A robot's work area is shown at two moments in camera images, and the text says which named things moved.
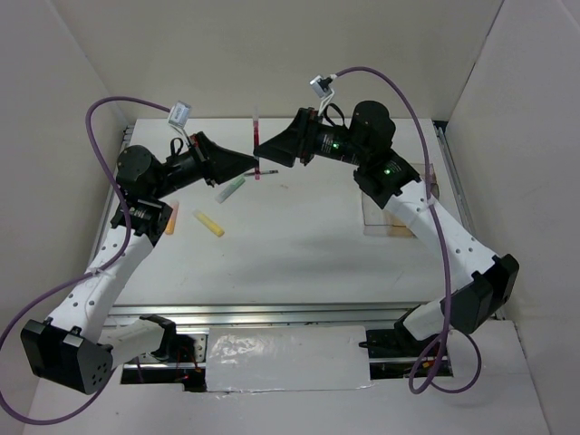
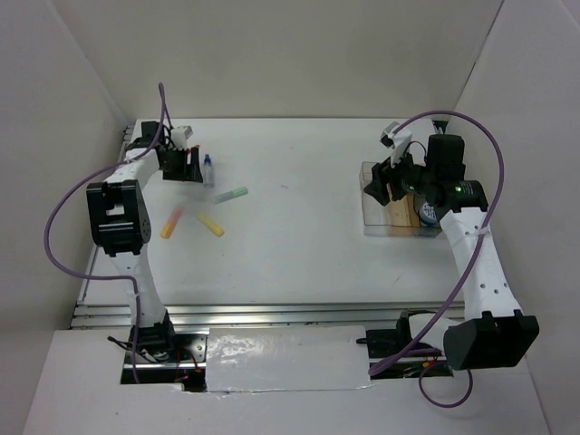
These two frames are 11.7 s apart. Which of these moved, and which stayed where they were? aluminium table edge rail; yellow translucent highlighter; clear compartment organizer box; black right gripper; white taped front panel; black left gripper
Moved: black right gripper; black left gripper
Stayed: aluminium table edge rail; white taped front panel; clear compartment organizer box; yellow translucent highlighter
